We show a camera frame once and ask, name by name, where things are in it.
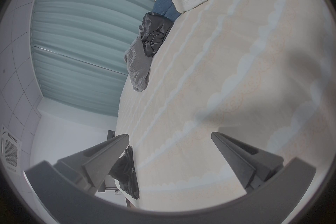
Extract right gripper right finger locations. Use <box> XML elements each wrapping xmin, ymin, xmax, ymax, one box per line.
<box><xmin>211</xmin><ymin>132</ymin><xmax>284</xmax><ymax>189</ymax></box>

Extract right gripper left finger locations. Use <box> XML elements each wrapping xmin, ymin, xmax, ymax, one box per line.
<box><xmin>54</xmin><ymin>134</ymin><xmax>130</xmax><ymax>191</ymax></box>

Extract bed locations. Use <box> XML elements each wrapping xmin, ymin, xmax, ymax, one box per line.
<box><xmin>115</xmin><ymin>0</ymin><xmax>336</xmax><ymax>212</ymax></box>

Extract black trousers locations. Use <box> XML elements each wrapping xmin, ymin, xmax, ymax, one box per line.
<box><xmin>110</xmin><ymin>145</ymin><xmax>140</xmax><ymax>200</ymax></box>

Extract blue-green curtain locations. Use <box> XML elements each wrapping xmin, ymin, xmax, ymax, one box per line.
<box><xmin>31</xmin><ymin>46</ymin><xmax>130</xmax><ymax>117</ymax></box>
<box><xmin>31</xmin><ymin>0</ymin><xmax>165</xmax><ymax>75</ymax></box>

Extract white ceiling air conditioner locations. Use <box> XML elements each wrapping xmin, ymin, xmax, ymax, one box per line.
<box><xmin>0</xmin><ymin>125</ymin><xmax>23</xmax><ymax>171</ymax></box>

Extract grey garment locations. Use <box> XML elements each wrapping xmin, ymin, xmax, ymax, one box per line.
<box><xmin>124</xmin><ymin>34</ymin><xmax>153</xmax><ymax>93</ymax></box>

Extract black garment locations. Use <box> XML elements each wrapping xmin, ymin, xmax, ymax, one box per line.
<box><xmin>140</xmin><ymin>11</ymin><xmax>174</xmax><ymax>58</ymax></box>

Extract blue garment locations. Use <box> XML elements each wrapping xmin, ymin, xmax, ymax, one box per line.
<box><xmin>152</xmin><ymin>0</ymin><xmax>182</xmax><ymax>21</ymax></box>

